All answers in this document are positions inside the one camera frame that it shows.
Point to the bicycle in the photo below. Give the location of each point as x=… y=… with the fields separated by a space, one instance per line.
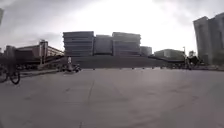
x=15 y=77

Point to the low brown building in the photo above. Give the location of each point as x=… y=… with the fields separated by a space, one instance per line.
x=33 y=52

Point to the grey layered building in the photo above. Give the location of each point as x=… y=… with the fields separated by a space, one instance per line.
x=78 y=43

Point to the tall grey building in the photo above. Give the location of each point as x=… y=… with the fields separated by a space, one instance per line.
x=210 y=40

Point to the person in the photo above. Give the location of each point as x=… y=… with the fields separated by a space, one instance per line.
x=69 y=63

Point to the wide dark stairs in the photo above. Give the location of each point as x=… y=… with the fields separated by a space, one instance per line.
x=113 y=62

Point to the pole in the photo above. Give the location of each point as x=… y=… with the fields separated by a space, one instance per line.
x=184 y=58

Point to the low pale building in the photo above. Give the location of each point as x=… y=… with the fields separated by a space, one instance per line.
x=170 y=54

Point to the grey stone slab plaza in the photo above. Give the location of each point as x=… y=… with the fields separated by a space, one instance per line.
x=116 y=96

